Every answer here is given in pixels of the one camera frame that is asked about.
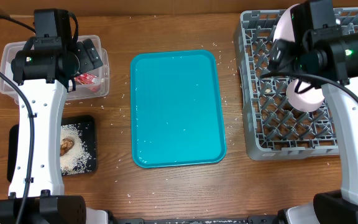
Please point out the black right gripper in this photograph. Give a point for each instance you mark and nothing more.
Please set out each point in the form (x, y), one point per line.
(284, 58)

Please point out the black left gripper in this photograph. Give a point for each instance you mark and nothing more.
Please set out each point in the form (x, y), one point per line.
(88, 56)

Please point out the red snack wrapper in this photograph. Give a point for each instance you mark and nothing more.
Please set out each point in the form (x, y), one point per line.
(86, 79)

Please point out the large white plate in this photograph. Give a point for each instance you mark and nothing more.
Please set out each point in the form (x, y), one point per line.
(284, 28)

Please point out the pink white bowl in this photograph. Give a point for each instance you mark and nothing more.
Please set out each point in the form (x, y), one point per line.
(305, 102)

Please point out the brown nut cluster snack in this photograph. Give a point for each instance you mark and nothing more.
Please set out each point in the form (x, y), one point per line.
(66, 145)

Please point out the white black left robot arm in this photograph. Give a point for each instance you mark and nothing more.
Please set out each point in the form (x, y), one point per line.
(43, 73)

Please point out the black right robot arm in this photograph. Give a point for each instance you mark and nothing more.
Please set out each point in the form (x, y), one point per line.
(327, 59)

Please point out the grey dishwasher rack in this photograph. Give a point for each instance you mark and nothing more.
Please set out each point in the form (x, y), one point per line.
(273, 128)

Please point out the black plastic tray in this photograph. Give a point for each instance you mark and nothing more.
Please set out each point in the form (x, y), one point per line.
(86, 124)

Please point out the clear plastic bin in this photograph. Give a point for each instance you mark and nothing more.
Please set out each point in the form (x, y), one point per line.
(100, 89)

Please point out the teal serving tray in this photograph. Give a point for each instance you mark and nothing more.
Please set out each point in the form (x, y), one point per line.
(176, 111)

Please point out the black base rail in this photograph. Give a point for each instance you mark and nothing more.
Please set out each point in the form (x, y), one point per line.
(255, 219)

